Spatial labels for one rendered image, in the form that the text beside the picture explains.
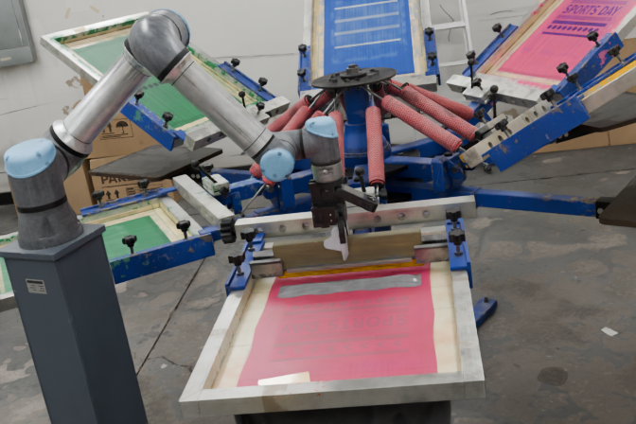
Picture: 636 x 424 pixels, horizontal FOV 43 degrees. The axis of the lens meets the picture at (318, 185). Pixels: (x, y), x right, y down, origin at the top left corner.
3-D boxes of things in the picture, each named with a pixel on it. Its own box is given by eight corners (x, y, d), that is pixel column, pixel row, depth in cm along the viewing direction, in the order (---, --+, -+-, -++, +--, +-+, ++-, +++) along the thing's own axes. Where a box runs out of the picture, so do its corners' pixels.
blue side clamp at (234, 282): (248, 308, 203) (243, 282, 201) (229, 309, 204) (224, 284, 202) (268, 259, 232) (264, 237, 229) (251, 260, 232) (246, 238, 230)
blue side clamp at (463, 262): (473, 288, 195) (470, 261, 193) (452, 290, 196) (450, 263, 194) (465, 240, 224) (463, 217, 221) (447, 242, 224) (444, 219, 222)
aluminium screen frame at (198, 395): (486, 397, 150) (485, 379, 148) (182, 418, 158) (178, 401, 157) (460, 237, 224) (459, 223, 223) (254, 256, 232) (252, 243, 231)
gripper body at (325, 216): (317, 220, 211) (310, 176, 207) (350, 217, 209) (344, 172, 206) (313, 231, 203) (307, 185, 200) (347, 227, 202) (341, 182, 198)
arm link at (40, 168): (7, 210, 188) (-9, 154, 184) (28, 192, 201) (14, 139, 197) (56, 204, 187) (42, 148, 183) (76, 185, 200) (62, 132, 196)
